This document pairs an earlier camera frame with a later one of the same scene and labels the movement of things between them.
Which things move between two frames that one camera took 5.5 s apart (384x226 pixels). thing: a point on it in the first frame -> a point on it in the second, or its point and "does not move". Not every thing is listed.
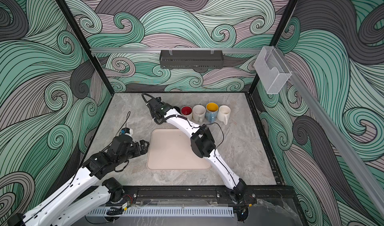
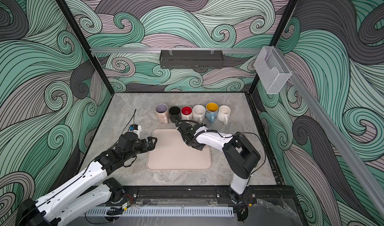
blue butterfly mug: [211, 112] does not move
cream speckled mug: [199, 113] does not move
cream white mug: [186, 111] does not move
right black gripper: [154, 112] -> [187, 142]
